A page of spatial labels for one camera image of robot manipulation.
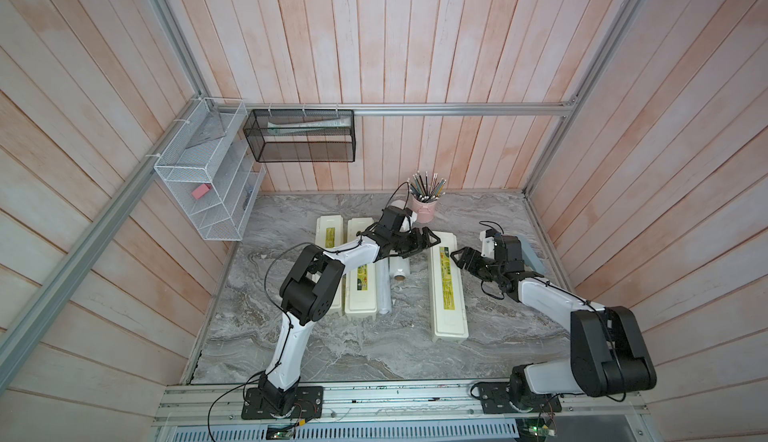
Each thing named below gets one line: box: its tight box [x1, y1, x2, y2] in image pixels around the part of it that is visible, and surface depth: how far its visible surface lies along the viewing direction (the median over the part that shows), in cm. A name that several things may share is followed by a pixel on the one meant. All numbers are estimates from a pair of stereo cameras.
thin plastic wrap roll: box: [376, 258, 392, 315], surface depth 92 cm
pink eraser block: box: [191, 183, 212, 200], surface depth 84 cm
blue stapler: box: [516, 234, 546, 276], surface depth 98 cm
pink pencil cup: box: [407, 193, 438, 224], surface depth 106 cm
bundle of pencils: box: [406, 171, 446, 203], surface depth 109 cm
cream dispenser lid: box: [429, 231, 469, 342], surface depth 85 cm
